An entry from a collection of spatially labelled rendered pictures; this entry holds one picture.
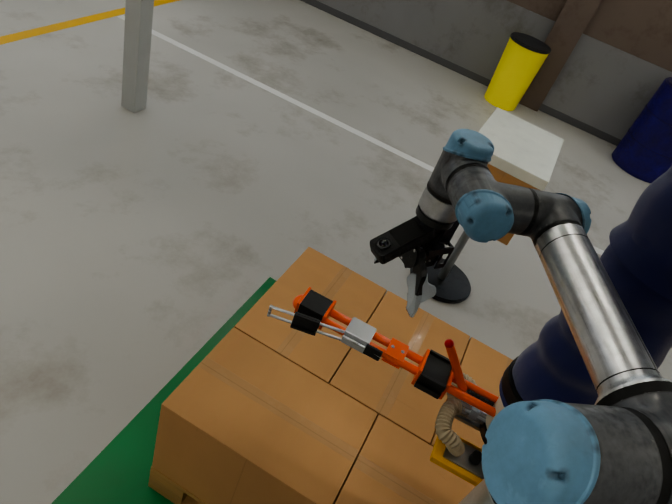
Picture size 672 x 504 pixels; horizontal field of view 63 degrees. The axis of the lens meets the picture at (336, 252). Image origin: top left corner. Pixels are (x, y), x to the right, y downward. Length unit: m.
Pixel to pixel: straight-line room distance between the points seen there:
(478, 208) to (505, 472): 0.36
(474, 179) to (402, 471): 1.22
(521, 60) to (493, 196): 5.43
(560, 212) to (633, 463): 0.40
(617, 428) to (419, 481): 1.30
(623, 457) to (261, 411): 1.36
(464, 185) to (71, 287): 2.27
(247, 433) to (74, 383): 0.96
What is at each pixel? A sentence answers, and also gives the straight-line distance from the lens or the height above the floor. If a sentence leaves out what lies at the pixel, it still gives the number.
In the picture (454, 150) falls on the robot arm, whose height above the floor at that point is 1.71.
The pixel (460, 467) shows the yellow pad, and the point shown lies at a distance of 1.47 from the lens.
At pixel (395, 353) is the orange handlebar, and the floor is 1.07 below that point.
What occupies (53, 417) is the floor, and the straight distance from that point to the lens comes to 2.44.
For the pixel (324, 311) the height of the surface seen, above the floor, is 1.08.
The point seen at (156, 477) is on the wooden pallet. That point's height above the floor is 0.10.
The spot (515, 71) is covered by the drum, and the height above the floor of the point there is 0.43.
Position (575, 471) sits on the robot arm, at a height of 1.67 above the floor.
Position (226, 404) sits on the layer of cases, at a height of 0.54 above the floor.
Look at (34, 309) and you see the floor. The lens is 2.78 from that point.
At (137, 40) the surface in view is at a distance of 3.95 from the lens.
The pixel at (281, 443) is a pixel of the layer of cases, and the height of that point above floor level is 0.54.
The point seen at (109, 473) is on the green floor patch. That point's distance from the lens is 2.31.
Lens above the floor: 2.08
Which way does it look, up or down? 39 degrees down
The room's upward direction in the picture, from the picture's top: 21 degrees clockwise
